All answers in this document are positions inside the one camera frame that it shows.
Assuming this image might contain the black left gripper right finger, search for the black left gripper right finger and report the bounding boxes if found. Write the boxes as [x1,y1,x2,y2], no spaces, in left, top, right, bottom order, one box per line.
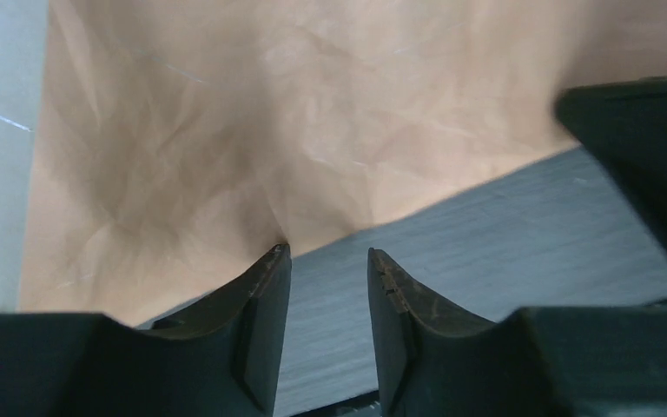
[367,248,667,416]

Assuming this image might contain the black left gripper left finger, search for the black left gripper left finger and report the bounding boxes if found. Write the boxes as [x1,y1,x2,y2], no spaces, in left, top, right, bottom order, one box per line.
[0,244,292,416]

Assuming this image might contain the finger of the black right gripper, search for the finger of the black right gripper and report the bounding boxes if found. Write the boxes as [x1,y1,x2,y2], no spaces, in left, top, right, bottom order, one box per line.
[554,76,667,253]

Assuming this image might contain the peach wrapping paper sheet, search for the peach wrapping paper sheet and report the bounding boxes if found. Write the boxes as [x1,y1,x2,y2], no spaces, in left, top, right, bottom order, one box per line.
[18,1,667,325]

